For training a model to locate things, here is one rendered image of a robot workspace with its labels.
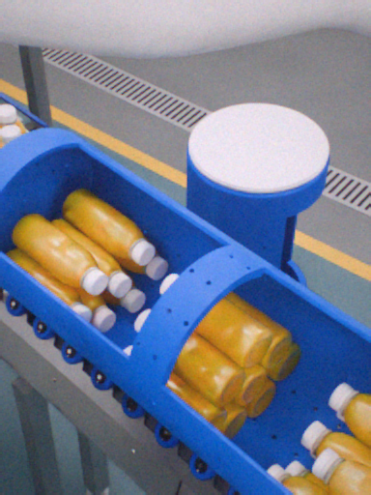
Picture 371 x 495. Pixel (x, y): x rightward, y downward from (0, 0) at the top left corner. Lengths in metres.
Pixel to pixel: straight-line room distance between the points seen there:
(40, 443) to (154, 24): 1.44
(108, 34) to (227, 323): 0.64
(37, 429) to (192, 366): 0.78
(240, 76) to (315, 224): 0.96
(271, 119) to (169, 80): 2.00
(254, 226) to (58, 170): 0.41
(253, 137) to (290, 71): 2.12
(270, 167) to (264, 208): 0.08
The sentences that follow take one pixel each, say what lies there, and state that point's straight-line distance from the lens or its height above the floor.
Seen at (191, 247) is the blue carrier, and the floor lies 1.07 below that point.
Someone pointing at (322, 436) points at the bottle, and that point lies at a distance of 1.21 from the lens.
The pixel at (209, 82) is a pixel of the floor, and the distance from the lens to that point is 3.74.
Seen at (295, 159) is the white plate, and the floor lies 1.04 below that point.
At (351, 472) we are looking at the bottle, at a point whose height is 1.13.
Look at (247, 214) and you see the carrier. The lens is 1.64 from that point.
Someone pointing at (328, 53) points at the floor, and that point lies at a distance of 3.96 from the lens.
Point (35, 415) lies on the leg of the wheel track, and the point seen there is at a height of 0.54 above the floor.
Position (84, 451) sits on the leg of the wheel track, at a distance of 2.19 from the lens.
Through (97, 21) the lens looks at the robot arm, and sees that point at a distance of 0.62.
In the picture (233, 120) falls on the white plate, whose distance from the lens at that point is 1.76.
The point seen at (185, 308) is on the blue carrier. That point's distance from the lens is 1.14.
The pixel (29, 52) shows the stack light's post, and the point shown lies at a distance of 1.99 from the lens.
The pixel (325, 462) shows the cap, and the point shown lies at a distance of 1.14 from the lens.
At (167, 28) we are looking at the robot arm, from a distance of 0.64.
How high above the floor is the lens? 2.08
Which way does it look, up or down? 45 degrees down
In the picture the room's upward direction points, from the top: straight up
